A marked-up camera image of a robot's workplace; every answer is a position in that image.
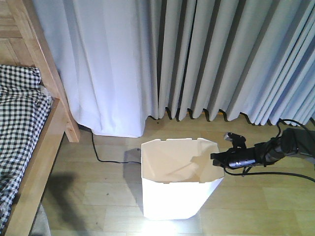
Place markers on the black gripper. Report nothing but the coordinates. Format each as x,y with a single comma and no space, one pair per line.
221,159

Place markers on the white plastic trash bin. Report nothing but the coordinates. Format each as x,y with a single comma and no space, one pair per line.
178,177

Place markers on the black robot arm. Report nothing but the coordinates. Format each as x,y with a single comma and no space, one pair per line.
293,142

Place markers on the white pleated curtain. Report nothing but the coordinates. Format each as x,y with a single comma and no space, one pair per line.
122,61

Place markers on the grey round rug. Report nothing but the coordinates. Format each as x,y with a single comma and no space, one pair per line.
40,225

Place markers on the black white checkered bedding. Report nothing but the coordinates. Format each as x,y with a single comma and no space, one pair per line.
24,108

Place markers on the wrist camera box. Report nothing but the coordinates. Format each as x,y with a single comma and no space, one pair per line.
238,141

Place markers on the wooden bed frame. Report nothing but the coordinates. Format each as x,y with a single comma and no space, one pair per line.
22,43

